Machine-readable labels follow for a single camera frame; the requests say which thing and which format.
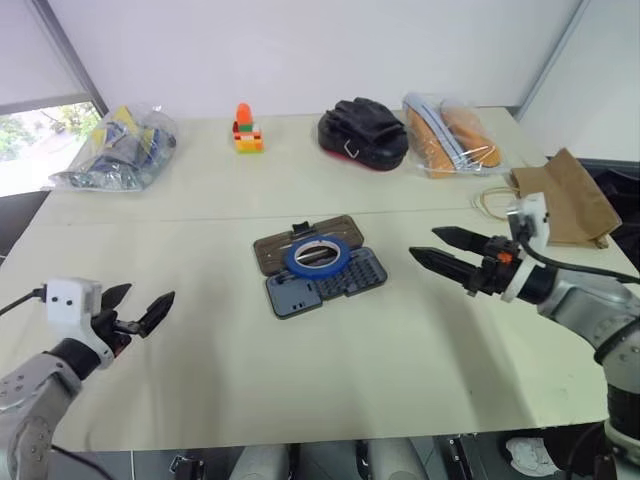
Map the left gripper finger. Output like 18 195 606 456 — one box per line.
138 290 177 340
101 282 134 313

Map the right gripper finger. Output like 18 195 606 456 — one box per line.
408 246 477 292
431 225 489 257

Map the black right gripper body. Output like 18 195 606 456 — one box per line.
466 234 526 300

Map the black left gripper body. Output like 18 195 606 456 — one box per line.
92 308 142 358

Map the screwdriver bit case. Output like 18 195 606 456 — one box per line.
252 214 389 320

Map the clear bag of orange insoles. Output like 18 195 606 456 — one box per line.
401 91 524 180

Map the brown paper bag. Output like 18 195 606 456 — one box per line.
508 147 623 250

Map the clear bag of blue-yellow items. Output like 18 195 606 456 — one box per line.
48 102 180 193

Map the blue tape roll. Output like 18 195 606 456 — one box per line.
284 237 352 279

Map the black fabric item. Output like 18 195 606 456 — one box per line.
574 156 640 279

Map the grey rounded shape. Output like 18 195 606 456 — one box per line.
233 441 292 480
366 436 427 480

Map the white crumpled cloth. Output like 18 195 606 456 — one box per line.
503 436 559 474

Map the orange toy brick stack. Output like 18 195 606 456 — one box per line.
230 102 266 156

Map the beige cord loop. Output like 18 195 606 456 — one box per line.
471 185 522 220

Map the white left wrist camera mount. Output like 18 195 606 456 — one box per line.
38 277 115 371

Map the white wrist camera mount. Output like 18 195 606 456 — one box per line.
38 277 115 371
499 192 552 304

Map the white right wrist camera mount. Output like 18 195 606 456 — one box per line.
499 192 552 304

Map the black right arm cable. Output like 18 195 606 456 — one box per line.
514 227 640 286

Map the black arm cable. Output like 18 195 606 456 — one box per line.
514 227 640 286
0 286 49 317

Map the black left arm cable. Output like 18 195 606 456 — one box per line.
0 286 49 317

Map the small black bracket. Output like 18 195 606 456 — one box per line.
446 433 482 480
168 453 207 480

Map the grey wall post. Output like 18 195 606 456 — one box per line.
513 0 599 121

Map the grey window frame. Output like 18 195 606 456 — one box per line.
0 0 110 117

